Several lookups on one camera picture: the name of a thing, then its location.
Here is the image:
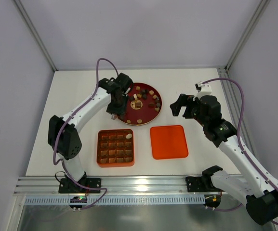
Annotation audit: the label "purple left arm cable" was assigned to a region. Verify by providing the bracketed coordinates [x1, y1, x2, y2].
[53, 57, 119, 210]

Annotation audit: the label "white oval chocolate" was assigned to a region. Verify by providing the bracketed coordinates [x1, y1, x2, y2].
[125, 134, 132, 139]

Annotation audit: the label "silver metal tongs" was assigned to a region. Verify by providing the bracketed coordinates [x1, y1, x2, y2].
[111, 114, 119, 120]

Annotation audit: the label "aluminium front rail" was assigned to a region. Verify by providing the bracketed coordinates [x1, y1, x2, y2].
[13, 175, 245, 196]

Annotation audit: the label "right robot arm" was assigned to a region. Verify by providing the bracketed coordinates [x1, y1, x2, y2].
[170, 94, 278, 225]

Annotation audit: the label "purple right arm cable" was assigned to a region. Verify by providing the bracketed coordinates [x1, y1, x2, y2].
[202, 77, 278, 228]

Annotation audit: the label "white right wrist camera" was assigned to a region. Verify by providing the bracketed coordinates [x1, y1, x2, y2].
[195, 82, 212, 98]

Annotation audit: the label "white slotted cable duct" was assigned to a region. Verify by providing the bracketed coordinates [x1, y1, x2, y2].
[24, 194, 205, 205]

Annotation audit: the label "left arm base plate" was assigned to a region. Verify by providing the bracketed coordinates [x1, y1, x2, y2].
[58, 177, 102, 194]

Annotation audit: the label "orange chocolate box tray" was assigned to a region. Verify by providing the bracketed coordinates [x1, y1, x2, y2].
[96, 129, 135, 167]

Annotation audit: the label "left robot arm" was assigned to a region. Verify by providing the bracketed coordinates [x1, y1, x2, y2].
[48, 73, 133, 182]

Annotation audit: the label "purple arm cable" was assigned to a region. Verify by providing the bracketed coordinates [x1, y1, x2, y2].
[202, 77, 278, 228]
[53, 57, 119, 210]

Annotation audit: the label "orange box lid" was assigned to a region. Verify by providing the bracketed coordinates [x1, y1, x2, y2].
[150, 125, 189, 160]

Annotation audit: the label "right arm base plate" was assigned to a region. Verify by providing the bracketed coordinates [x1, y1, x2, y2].
[185, 176, 214, 193]

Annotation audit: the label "red round plate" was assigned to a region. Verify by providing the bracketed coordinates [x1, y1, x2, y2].
[118, 82, 162, 126]

